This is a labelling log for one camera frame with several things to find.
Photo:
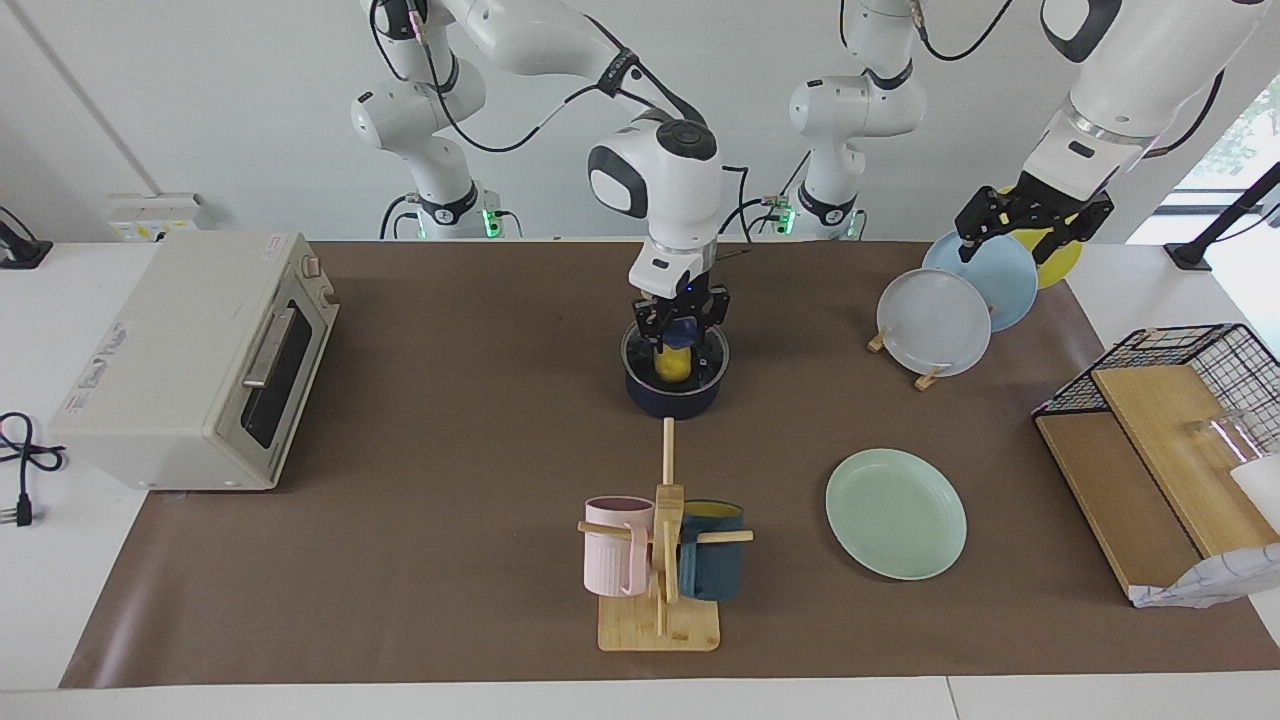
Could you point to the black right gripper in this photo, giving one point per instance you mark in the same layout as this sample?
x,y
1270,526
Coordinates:
x,y
680,300

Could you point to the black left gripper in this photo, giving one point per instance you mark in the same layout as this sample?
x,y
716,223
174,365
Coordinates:
x,y
1035,205

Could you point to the yellow lemon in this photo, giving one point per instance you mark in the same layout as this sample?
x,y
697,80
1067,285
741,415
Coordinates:
x,y
673,365

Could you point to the glass lid blue knob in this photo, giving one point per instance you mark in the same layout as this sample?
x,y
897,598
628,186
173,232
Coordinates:
x,y
710,358

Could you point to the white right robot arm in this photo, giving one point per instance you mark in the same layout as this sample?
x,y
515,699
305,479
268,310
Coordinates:
x,y
660,190

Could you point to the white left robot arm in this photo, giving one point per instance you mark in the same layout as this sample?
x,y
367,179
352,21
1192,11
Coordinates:
x,y
1130,90

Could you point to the yellow plate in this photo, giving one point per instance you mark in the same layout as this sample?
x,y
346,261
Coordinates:
x,y
1060,265

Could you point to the light blue plate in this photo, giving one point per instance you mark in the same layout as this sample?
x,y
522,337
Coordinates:
x,y
1005,285

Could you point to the grey plate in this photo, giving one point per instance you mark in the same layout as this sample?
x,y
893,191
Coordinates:
x,y
935,325

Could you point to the wooden plate rack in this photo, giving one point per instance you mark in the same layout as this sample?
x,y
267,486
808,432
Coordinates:
x,y
928,380

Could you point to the mint green plate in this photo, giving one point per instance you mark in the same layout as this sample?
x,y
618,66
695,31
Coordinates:
x,y
895,515

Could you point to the pink ribbed mug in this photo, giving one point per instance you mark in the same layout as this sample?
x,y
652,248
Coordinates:
x,y
608,560

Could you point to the dark blue mug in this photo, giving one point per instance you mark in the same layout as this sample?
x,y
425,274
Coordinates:
x,y
712,570

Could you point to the clear drinking glass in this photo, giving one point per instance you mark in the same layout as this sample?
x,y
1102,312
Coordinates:
x,y
1225,435

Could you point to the wooden mug tree stand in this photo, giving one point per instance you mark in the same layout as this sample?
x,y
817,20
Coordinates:
x,y
660,625

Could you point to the brown table mat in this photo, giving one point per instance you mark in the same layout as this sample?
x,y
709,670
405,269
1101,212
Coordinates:
x,y
450,560

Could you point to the white cup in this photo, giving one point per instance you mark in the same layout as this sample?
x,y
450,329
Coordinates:
x,y
1260,490

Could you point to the white checked cloth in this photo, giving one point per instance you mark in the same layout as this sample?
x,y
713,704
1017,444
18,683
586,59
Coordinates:
x,y
1215,580

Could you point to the beige toaster oven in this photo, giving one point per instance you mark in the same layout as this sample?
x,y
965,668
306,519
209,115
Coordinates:
x,y
160,370

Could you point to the black table clamp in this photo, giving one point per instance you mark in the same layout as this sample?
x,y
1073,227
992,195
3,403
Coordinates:
x,y
22,252

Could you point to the black camera stand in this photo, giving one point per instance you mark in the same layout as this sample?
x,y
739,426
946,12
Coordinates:
x,y
1225,220

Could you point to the white wall power strip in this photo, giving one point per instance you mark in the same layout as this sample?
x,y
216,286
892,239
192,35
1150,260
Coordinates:
x,y
150,215

